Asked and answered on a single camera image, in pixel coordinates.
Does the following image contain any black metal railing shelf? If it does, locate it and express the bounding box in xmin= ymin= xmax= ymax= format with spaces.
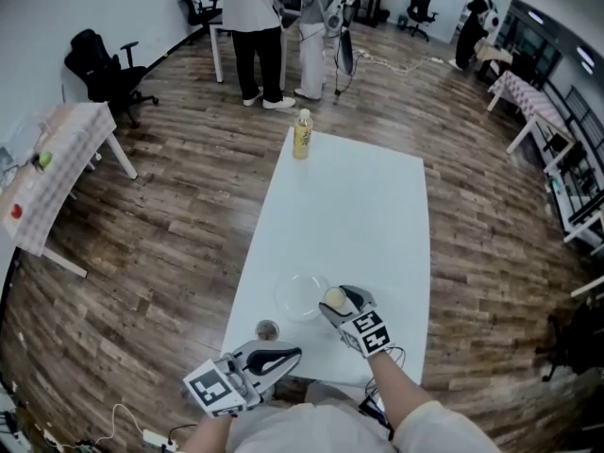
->
xmin=542 ymin=87 xmax=604 ymax=244

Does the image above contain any black office chair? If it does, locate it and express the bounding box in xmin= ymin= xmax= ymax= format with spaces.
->
xmin=180 ymin=0 xmax=224 ymax=27
xmin=64 ymin=29 xmax=159 ymax=129
xmin=542 ymin=299 xmax=604 ymax=381
xmin=406 ymin=0 xmax=440 ymax=42

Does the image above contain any person's left forearm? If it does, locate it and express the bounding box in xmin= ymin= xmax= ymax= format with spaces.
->
xmin=181 ymin=415 xmax=235 ymax=453

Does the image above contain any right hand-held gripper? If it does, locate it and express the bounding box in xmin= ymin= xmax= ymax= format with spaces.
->
xmin=318 ymin=284 xmax=394 ymax=359

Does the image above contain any white power strip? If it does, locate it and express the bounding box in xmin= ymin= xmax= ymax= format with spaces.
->
xmin=96 ymin=403 xmax=178 ymax=452

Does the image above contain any black oval panel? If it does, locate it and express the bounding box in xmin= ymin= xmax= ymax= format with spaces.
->
xmin=337 ymin=30 xmax=358 ymax=77

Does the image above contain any person's white top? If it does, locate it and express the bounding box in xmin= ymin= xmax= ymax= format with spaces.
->
xmin=226 ymin=379 xmax=501 ymax=453

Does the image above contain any round grey table grommet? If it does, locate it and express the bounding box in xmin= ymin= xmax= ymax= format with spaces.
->
xmin=255 ymin=319 xmax=280 ymax=343

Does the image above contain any beige cloth table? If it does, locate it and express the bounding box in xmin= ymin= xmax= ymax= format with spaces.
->
xmin=474 ymin=40 xmax=513 ymax=82

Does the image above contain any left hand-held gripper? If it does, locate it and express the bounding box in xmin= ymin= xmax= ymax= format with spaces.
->
xmin=182 ymin=341 xmax=302 ymax=418

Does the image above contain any dark top white-leg table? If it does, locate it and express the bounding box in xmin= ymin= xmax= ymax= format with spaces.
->
xmin=209 ymin=14 xmax=289 ymax=92

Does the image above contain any clear glass plate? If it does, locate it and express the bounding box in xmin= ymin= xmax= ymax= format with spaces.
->
xmin=274 ymin=274 xmax=331 ymax=324

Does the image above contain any white extension cable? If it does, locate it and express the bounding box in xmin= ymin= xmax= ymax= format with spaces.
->
xmin=353 ymin=48 xmax=445 ymax=74

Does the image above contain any yellow drink bottle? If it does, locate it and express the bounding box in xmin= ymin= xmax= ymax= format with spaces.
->
xmin=292 ymin=109 xmax=314 ymax=161

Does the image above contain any checked cloth long table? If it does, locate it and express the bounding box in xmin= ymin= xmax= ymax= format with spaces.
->
xmin=487 ymin=70 xmax=577 ymax=174

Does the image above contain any checked cloth side table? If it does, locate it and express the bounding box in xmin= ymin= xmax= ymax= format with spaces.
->
xmin=0 ymin=101 xmax=138 ymax=278

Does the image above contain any person's right forearm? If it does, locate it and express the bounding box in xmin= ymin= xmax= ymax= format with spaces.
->
xmin=367 ymin=346 xmax=438 ymax=436

